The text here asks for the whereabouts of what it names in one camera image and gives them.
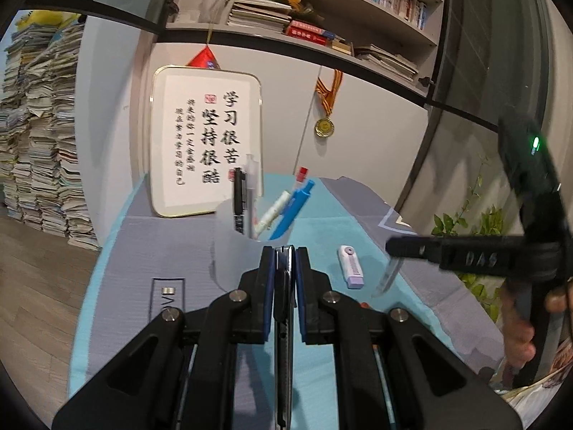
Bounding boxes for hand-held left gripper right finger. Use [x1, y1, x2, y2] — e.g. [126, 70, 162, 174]
[295, 245, 523, 430]

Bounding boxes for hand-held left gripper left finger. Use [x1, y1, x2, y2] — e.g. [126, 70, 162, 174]
[53, 245, 275, 430]

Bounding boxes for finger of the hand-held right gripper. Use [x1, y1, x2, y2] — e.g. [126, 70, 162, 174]
[385, 235, 531, 275]

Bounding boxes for black gel pen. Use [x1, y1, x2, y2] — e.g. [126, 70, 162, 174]
[273, 244, 297, 428]

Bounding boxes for translucent white pen holder cup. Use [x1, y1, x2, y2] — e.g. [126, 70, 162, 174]
[210, 196, 297, 297]

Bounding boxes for clear transparent pen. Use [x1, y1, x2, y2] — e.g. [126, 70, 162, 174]
[373, 256, 404, 299]

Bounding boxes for white pen with green print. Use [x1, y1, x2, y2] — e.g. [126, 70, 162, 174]
[254, 190, 291, 234]

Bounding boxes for blue pen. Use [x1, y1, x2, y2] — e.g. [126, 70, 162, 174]
[267, 178, 316, 241]

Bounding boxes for black marker pen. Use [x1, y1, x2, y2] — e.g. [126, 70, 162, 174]
[231, 167, 247, 236]

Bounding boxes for red capped pen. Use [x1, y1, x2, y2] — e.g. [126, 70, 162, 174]
[293, 166, 311, 194]

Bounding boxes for person's right hand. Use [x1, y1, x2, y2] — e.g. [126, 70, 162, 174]
[499, 277, 573, 370]

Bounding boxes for green leafy plant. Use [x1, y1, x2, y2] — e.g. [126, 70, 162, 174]
[430, 156, 530, 324]

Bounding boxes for white purple eraser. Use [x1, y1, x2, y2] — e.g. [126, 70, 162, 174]
[337, 245, 365, 288]

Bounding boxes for glass cabinet door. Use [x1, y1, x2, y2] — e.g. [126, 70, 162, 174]
[36, 0, 185, 37]
[398, 0, 573, 243]

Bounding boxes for blue grey patterned table cloth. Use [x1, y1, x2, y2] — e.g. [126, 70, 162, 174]
[69, 172, 516, 430]

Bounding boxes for gold framed calligraphy picture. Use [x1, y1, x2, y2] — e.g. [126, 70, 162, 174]
[150, 65, 263, 219]

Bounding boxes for gold medal with striped ribbon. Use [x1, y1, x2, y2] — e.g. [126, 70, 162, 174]
[314, 67, 345, 138]

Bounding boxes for white cabinet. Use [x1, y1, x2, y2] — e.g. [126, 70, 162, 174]
[134, 27, 431, 216]

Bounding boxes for stack of worn magazines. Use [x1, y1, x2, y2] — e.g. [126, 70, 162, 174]
[353, 44, 420, 82]

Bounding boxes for small stack of tan books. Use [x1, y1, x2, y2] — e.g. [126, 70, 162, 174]
[329, 36, 355, 57]

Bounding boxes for grey bookshelf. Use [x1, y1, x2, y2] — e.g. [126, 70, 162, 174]
[165, 0, 449, 99]

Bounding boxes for red hanging ornament bag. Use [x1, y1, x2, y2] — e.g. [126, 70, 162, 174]
[185, 27, 223, 71]

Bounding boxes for tall pile of papers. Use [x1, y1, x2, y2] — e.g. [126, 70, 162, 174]
[0, 21, 102, 252]

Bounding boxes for stack of paper booklets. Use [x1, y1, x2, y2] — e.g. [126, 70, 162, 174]
[226, 0, 294, 35]

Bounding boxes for clear acrylic holder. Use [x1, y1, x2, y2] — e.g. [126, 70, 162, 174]
[199, 0, 234, 25]

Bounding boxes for yellow plush toy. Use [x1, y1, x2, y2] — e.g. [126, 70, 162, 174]
[15, 9, 84, 33]

